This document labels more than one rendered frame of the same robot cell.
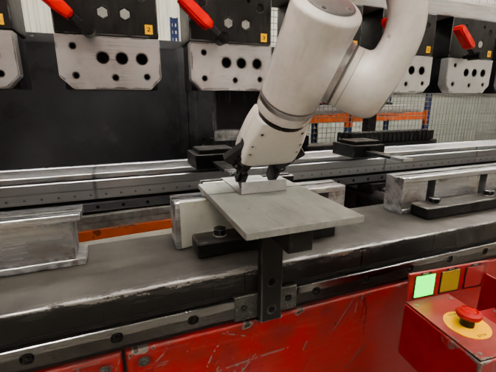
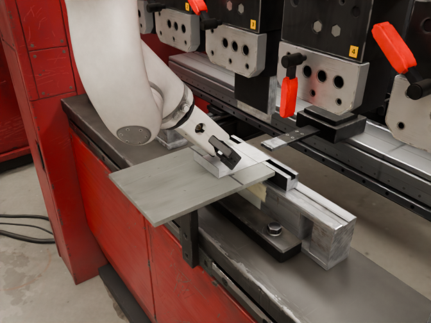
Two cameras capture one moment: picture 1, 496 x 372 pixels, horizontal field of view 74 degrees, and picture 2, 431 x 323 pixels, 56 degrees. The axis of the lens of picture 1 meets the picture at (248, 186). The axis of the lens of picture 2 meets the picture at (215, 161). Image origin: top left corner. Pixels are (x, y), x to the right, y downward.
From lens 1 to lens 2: 83 cm
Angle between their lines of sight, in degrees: 70
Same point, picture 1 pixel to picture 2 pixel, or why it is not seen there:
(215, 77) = (218, 54)
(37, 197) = (221, 94)
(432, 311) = not seen: outside the picture
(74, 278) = (151, 153)
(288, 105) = not seen: hidden behind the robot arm
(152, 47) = (187, 21)
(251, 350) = (188, 274)
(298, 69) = not seen: hidden behind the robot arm
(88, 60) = (164, 24)
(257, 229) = (115, 177)
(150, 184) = (278, 120)
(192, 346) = (163, 234)
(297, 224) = (128, 191)
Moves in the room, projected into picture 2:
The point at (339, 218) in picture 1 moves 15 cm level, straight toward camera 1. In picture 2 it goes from (143, 209) to (54, 208)
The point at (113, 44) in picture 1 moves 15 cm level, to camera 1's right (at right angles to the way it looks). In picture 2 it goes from (172, 15) to (186, 31)
